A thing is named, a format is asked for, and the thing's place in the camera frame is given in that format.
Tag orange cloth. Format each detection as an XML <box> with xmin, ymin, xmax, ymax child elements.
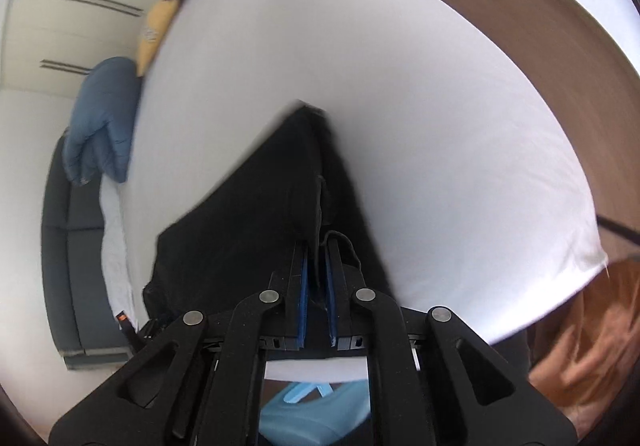
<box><xmin>527</xmin><ymin>256</ymin><xmax>640</xmax><ymax>432</ymax></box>

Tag blue folded quilt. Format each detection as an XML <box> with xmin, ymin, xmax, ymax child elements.
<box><xmin>62</xmin><ymin>57</ymin><xmax>143</xmax><ymax>187</ymax></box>

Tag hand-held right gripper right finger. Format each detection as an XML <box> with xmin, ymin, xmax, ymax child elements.
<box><xmin>325</xmin><ymin>238</ymin><xmax>576</xmax><ymax>446</ymax></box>

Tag yellow pillow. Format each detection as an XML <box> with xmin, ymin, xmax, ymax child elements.
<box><xmin>136</xmin><ymin>0</ymin><xmax>178</xmax><ymax>77</ymax></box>

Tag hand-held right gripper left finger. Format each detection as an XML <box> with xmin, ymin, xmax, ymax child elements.
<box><xmin>48</xmin><ymin>241</ymin><xmax>308</xmax><ymax>446</ymax></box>

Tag cream wardrobe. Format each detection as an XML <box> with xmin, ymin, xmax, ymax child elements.
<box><xmin>0</xmin><ymin>0</ymin><xmax>191</xmax><ymax>92</ymax></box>

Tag white bed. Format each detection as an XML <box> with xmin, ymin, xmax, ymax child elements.
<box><xmin>100</xmin><ymin>0</ymin><xmax>608</xmax><ymax>384</ymax></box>

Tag black denim pants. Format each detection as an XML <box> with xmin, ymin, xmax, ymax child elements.
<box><xmin>142</xmin><ymin>101</ymin><xmax>401</xmax><ymax>362</ymax></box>

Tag black cable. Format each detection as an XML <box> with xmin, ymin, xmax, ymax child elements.
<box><xmin>597</xmin><ymin>215</ymin><xmax>640</xmax><ymax>247</ymax></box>

